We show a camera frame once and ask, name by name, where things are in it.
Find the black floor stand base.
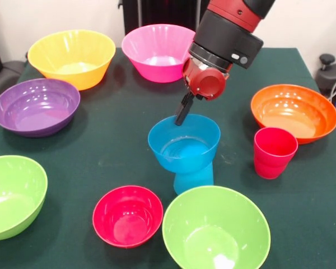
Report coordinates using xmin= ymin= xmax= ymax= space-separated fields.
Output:
xmin=315 ymin=54 xmax=336 ymax=98

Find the small red plastic bowl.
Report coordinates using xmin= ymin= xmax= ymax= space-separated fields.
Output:
xmin=92 ymin=185 xmax=164 ymax=249

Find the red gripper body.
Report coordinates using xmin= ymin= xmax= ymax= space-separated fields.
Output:
xmin=182 ymin=57 xmax=227 ymax=101

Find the shallow purple plastic bowl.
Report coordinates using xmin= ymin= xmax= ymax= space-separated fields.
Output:
xmin=0 ymin=78 xmax=81 ymax=138

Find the large pink plastic bowl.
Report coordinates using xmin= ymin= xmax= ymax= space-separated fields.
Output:
xmin=121 ymin=24 xmax=197 ymax=84

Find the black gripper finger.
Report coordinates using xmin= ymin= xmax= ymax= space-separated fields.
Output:
xmin=175 ymin=94 xmax=194 ymax=126
xmin=174 ymin=93 xmax=189 ymax=117

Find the dark green table cloth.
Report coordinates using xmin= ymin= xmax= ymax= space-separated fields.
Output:
xmin=0 ymin=47 xmax=336 ymax=269

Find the light green plastic bowl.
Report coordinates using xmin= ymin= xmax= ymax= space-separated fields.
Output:
xmin=0 ymin=155 xmax=48 ymax=242
xmin=162 ymin=185 xmax=272 ymax=269

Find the red plastic cup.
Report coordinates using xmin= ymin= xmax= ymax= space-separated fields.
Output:
xmin=253 ymin=126 xmax=299 ymax=180

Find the blue plastic cup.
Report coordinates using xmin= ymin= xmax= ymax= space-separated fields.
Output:
xmin=173 ymin=161 xmax=214 ymax=196

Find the shallow orange plastic bowl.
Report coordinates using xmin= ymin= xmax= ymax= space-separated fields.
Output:
xmin=250 ymin=84 xmax=336 ymax=145

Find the large yellow-orange plastic bowl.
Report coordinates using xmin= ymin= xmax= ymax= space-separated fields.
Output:
xmin=27 ymin=29 xmax=116 ymax=91

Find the small blue plastic bowl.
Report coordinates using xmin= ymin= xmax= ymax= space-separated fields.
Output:
xmin=147 ymin=113 xmax=221 ymax=174

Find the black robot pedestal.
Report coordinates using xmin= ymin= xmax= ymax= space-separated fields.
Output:
xmin=122 ymin=0 xmax=211 ymax=36

